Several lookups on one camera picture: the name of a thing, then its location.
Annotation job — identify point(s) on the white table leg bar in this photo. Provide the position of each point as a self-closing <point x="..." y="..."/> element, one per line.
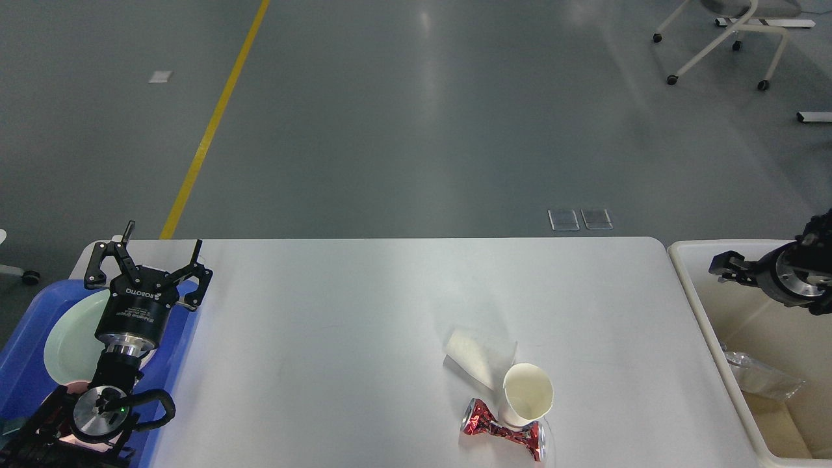
<point x="816" y="117"/>

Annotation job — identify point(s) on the mint green plate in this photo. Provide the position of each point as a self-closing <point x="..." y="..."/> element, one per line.
<point x="72" y="349"/>

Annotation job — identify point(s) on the beige plastic bin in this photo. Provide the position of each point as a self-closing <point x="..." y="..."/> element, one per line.
<point x="746" y="320"/>

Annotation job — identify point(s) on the crushed red can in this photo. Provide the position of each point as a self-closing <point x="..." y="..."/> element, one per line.
<point x="478" y="419"/>

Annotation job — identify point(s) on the white rolling chair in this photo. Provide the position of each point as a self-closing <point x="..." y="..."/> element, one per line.
<point x="737" y="18"/>

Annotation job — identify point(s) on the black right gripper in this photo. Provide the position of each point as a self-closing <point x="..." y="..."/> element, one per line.
<point x="781" y="281"/>

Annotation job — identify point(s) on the white crushed paper cup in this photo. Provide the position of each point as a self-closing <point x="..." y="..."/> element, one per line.
<point x="483" y="356"/>

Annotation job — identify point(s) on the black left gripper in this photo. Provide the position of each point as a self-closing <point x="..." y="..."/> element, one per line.
<point x="140" y="312"/>

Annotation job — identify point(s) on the silver foil container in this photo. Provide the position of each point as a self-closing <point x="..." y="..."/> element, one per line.
<point x="760" y="379"/>

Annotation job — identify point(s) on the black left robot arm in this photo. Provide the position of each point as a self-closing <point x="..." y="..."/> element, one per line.
<point x="152" y="409"/>

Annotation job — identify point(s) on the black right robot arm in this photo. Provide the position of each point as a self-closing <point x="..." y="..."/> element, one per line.
<point x="814" y="249"/>

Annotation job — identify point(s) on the white chair base leg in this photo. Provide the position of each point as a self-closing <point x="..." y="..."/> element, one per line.
<point x="28" y="277"/>

